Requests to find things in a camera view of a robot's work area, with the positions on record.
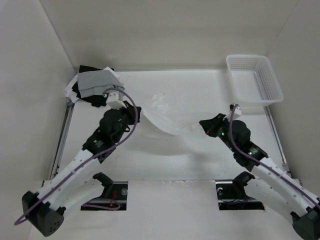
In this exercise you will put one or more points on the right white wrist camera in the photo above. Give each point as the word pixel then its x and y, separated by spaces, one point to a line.
pixel 234 113

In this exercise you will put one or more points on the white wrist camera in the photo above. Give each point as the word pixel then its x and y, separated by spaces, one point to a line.
pixel 114 100
pixel 234 113

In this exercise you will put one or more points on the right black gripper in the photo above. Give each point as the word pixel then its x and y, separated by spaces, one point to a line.
pixel 210 126

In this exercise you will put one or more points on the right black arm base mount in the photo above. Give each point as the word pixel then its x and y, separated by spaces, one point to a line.
pixel 231 194

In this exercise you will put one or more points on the white plastic mesh basket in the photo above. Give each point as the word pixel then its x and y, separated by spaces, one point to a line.
pixel 253 81

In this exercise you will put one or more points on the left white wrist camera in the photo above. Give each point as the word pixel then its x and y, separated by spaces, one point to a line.
pixel 114 100

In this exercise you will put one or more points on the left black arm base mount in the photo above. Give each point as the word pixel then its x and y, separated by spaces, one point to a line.
pixel 113 198

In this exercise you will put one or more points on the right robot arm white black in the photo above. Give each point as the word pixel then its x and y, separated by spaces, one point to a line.
pixel 263 180

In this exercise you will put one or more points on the white folded tank top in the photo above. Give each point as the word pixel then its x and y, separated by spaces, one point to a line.
pixel 71 90

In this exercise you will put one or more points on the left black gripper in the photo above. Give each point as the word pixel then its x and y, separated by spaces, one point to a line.
pixel 131 110

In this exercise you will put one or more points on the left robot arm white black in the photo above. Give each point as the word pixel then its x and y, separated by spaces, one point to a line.
pixel 81 181

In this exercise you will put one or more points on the black folded tank top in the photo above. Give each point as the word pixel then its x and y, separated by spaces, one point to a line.
pixel 98 100

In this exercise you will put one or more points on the white tank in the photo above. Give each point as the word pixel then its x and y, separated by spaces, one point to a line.
pixel 158 121
pixel 71 90

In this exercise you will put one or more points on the grey folded tank top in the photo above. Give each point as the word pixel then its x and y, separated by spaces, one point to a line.
pixel 95 83

